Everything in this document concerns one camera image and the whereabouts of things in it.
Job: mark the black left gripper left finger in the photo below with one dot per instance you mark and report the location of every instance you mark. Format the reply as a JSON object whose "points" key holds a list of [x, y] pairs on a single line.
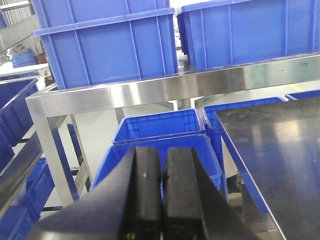
{"points": [[125, 205]]}

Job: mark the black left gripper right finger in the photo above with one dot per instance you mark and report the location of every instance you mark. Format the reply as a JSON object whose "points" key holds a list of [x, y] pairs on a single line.
{"points": [[192, 206]]}

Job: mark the blue bin under shelf near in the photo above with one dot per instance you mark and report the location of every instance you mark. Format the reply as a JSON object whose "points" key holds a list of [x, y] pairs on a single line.
{"points": [[198, 146]]}

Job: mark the blue bin under shelf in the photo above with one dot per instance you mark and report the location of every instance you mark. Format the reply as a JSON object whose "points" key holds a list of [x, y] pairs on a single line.
{"points": [[198, 146], [159, 126]]}

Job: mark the blue bin under shelf far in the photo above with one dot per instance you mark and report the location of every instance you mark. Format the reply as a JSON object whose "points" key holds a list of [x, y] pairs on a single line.
{"points": [[159, 126]]}

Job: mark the blue bin beside table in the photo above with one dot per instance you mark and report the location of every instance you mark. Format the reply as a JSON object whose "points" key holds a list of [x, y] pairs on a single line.
{"points": [[215, 132]]}

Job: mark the blue bin on left rack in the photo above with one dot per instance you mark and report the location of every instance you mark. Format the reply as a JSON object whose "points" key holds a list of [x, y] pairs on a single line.
{"points": [[15, 118]]}

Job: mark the large blue crate left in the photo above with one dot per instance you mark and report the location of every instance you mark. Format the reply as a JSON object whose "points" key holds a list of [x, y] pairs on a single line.
{"points": [[91, 42]]}

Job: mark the large blue crate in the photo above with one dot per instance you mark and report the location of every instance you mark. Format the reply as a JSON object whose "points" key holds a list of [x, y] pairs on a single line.
{"points": [[222, 33], [91, 42]]}

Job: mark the large blue crate right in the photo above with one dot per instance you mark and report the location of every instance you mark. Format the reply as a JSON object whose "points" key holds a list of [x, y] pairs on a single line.
{"points": [[222, 33]]}

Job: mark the stainless steel upper shelf frame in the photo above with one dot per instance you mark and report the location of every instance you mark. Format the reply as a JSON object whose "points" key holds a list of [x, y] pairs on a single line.
{"points": [[49, 107]]}

